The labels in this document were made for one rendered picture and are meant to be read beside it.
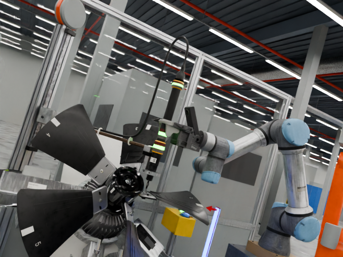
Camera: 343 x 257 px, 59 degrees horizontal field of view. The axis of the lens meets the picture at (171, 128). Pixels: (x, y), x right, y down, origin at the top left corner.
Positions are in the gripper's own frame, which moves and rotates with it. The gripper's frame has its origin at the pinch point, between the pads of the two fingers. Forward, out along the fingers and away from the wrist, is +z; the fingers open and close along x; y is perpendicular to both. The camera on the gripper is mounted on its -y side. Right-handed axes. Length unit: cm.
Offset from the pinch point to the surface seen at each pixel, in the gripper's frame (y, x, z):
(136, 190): 26.8, -6.6, 3.2
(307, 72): -279, 433, -530
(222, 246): 65, 70, -107
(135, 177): 22.6, -4.0, 3.9
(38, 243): 46, -13, 30
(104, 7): -56, 71, 23
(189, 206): 28.1, -5.0, -20.7
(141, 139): 9.1, 14.3, -1.0
